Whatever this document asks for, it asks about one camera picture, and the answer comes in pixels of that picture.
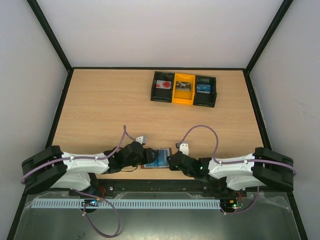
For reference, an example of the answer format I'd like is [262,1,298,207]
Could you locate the dark black card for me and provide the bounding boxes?
[175,81,192,92]

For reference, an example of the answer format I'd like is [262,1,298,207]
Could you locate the black bin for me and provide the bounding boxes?
[193,75,217,108]
[150,71,175,103]

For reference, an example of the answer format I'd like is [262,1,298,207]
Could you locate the blue card in bin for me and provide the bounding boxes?
[196,84,211,94]

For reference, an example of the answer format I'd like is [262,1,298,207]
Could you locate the right black bin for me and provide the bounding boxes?
[193,75,217,108]

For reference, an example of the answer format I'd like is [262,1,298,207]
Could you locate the blue card magnetic stripe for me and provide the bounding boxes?
[144,149,170,168]

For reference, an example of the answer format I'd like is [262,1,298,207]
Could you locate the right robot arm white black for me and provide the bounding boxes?
[167,147,296,196]

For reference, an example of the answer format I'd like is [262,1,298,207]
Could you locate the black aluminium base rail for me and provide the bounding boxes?
[24,177,292,198]

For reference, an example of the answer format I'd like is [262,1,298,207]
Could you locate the light blue slotted cable duct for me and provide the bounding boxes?
[31,198,221,210]

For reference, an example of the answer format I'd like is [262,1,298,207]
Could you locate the controller board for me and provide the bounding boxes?
[81,198,103,208]
[220,199,244,213]

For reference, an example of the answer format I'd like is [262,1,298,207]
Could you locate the black cage frame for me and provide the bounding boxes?
[7,0,308,240]

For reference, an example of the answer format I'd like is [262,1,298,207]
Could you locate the yellow middle bin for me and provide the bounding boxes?
[172,73,196,105]

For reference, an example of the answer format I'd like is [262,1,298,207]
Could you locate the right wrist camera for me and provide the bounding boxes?
[175,141,190,156]

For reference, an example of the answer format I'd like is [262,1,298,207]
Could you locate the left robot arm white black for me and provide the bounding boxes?
[21,141,159,195]

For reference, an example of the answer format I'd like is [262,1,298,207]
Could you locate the brown leather card holder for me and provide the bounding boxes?
[140,147,174,170]

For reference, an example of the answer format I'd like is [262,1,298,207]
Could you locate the red white card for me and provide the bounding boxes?
[155,80,172,90]

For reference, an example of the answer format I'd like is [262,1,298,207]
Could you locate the right controller board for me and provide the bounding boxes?
[220,199,244,213]

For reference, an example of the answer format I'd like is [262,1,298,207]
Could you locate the left black bin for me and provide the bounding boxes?
[150,71,175,103]

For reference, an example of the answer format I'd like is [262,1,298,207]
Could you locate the left controller board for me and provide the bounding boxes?
[81,198,103,208]

